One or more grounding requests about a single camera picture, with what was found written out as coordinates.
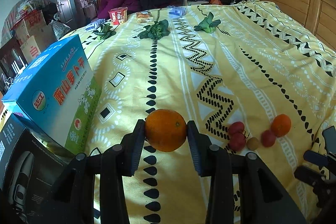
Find large orange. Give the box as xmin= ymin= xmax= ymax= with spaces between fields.
xmin=145 ymin=109 xmax=187 ymax=152

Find green vegetable left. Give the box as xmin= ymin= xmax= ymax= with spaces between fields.
xmin=93 ymin=23 xmax=116 ymax=40

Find blue tissue pack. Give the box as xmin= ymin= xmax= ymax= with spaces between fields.
xmin=168 ymin=6 xmax=187 ymax=19

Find packaged bread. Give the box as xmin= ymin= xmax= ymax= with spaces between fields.
xmin=136 ymin=11 xmax=154 ymax=24

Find red tomato right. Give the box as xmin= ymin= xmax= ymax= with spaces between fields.
xmin=261 ymin=130 xmax=276 ymax=147

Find stacked cardboard boxes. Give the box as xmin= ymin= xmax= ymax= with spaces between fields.
xmin=12 ymin=10 xmax=56 ymax=64

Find yellow patterned bedsheet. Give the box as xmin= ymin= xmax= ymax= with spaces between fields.
xmin=75 ymin=0 xmax=335 ymax=222

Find red tomato upper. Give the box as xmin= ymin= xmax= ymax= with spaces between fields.
xmin=228 ymin=121 xmax=245 ymax=136

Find green vegetable middle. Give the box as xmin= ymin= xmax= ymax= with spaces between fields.
xmin=138 ymin=19 xmax=170 ymax=40

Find red instant noodle cup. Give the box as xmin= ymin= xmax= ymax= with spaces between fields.
xmin=109 ymin=7 xmax=128 ymax=25

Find black shaver box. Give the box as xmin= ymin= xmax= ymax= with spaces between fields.
xmin=1 ymin=113 xmax=74 ymax=223

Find brown kiwi fruit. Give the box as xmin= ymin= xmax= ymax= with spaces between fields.
xmin=246 ymin=137 xmax=260 ymax=151

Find small orange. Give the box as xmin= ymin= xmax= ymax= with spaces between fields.
xmin=270 ymin=114 xmax=291 ymax=138

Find wooden headboard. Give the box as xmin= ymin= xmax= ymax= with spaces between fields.
xmin=262 ymin=0 xmax=336 ymax=50

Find blue green carton box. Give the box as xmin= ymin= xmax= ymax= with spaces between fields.
xmin=2 ymin=35 xmax=101 ymax=154

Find green vegetable right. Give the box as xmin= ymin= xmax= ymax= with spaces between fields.
xmin=194 ymin=12 xmax=221 ymax=34

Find green vegetable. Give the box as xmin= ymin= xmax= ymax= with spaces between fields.
xmin=194 ymin=12 xmax=221 ymax=34
xmin=93 ymin=23 xmax=116 ymax=40
xmin=138 ymin=19 xmax=170 ymax=40

